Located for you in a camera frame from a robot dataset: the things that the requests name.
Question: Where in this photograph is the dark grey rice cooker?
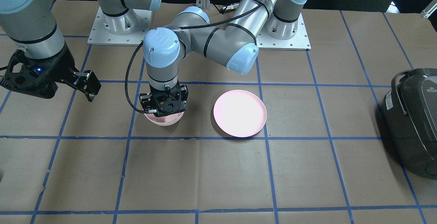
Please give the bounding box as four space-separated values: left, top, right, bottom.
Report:
382 68 437 180

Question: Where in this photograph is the pink bowl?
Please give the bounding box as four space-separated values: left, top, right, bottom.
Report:
144 112 184 126

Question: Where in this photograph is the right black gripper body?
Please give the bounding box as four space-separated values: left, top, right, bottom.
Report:
1 43 76 99

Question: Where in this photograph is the pink plate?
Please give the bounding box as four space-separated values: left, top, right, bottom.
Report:
213 89 267 138

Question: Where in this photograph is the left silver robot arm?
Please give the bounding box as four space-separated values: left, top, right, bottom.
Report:
137 0 307 117

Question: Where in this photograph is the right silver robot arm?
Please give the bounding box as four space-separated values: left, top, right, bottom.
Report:
1 0 162 102

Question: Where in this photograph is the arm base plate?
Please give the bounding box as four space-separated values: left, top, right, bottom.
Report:
87 8 153 46
256 14 312 51

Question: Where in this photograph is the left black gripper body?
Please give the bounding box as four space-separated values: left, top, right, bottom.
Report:
139 84 189 116

